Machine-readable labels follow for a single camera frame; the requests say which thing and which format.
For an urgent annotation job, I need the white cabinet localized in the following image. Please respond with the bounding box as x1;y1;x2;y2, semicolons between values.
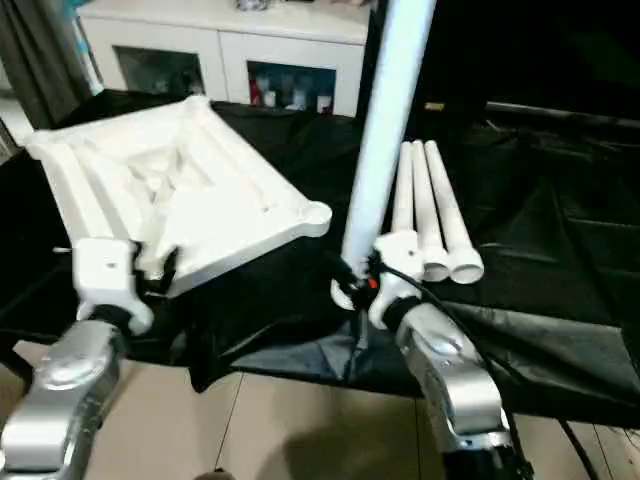
78;0;373;116

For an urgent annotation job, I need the silver metal rail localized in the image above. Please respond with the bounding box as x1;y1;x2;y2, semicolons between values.
488;100;640;127

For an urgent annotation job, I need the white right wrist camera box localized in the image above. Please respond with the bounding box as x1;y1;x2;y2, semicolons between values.
365;230;423;329

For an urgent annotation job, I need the grey curtain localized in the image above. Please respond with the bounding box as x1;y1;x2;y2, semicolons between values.
0;0;96;131

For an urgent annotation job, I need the black mat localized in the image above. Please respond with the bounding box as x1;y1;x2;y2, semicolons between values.
0;88;640;426

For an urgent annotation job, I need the white plastic table top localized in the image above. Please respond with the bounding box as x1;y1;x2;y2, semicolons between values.
25;96;333;299

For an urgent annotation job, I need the white plastic table leg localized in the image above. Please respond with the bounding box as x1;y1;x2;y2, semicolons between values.
410;140;451;283
392;142;415;237
425;140;485;285
330;0;437;309

